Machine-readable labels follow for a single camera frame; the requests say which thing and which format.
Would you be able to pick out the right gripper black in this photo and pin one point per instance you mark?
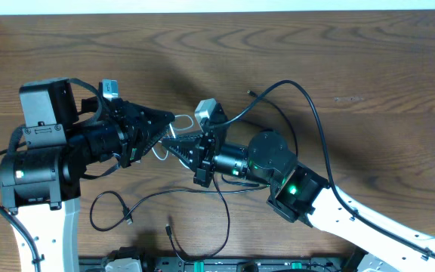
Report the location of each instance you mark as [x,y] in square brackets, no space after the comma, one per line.
[200,156]

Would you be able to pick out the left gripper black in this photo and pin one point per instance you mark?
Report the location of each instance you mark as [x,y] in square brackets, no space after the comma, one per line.
[136,131]

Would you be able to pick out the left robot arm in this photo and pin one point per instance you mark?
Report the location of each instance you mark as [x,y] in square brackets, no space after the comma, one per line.
[48,157]

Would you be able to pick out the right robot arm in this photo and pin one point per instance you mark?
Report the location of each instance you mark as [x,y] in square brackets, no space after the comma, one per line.
[296,192]

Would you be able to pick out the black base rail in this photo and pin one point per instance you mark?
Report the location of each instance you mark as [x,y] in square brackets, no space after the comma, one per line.
[135,259]

